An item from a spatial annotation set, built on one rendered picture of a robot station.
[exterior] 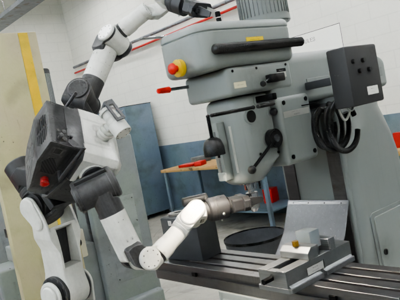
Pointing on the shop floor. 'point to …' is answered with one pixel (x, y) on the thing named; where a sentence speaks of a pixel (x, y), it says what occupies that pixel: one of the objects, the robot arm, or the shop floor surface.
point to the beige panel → (19, 130)
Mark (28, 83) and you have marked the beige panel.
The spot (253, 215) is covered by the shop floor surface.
